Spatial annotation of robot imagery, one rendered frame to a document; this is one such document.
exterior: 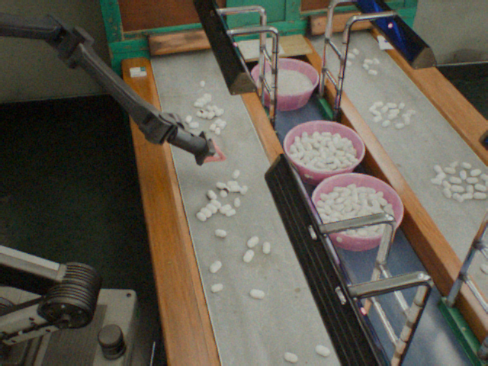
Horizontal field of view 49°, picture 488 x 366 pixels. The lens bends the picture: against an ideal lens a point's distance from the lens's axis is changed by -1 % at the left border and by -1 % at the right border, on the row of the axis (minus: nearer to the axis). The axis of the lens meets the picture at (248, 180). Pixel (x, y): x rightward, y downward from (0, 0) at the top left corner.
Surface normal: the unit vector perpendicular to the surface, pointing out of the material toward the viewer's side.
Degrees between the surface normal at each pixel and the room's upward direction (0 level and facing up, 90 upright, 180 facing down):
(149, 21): 90
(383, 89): 0
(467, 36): 90
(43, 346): 0
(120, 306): 0
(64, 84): 90
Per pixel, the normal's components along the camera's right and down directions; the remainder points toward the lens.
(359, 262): 0.00, -0.73
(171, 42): 0.24, 0.33
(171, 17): 0.25, 0.66
